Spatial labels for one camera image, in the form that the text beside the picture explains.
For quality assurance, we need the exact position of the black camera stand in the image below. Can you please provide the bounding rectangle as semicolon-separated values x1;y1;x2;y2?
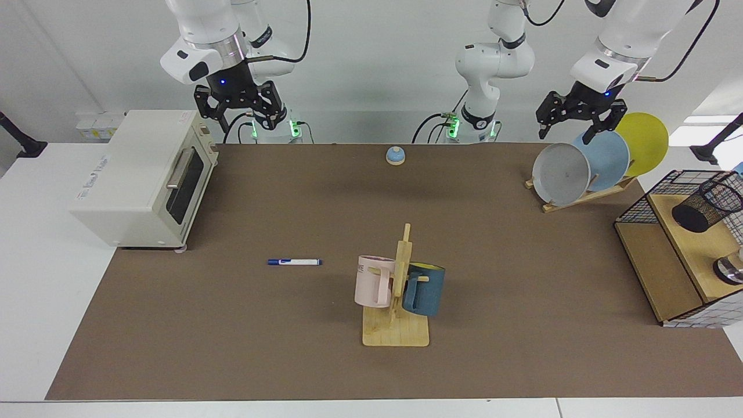
690;113;743;165
0;111;48;158

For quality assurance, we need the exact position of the white wall socket strip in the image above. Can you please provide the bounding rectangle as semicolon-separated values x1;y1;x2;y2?
75;112;126;142

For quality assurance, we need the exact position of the wire basket with wooden floor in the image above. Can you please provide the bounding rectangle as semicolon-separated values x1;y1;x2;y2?
614;170;743;329

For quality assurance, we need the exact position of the teal mug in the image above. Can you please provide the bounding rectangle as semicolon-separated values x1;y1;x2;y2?
402;262;446;318

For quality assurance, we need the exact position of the light blue plate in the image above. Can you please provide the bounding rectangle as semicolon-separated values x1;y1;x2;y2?
572;128;630;192

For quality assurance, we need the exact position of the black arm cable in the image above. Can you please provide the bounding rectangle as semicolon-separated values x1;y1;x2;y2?
522;0;720;82
247;0;312;63

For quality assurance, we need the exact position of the wooden cup stand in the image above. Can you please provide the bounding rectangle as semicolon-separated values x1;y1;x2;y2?
362;223;430;348

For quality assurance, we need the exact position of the black base cable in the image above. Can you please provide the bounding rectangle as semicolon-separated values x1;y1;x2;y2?
412;90;470;144
223;111;257;144

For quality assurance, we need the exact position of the pink mug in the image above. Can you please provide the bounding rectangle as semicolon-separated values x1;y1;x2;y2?
355;255;396;309

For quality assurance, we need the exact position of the grey plate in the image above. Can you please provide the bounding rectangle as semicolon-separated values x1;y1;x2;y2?
532;143;591;207

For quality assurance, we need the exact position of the black mesh pen holder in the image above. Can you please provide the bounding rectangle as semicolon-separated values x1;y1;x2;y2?
672;179;743;233

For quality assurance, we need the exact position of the silver metal cup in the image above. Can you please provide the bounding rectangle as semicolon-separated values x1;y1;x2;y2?
713;247;743;286

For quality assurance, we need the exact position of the yellow plate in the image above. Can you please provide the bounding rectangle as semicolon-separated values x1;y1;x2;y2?
609;112;669;178

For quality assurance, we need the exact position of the wooden plate rack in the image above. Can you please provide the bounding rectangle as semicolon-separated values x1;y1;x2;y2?
525;174;638;214

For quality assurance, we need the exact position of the white wire grid panel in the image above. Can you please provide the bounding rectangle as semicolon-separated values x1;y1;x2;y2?
662;289;743;329

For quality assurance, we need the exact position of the pale toaster oven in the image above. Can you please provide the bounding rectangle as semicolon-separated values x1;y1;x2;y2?
68;109;220;254

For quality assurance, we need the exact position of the brown table cloth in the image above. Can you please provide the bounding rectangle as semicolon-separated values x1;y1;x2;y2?
45;143;743;401

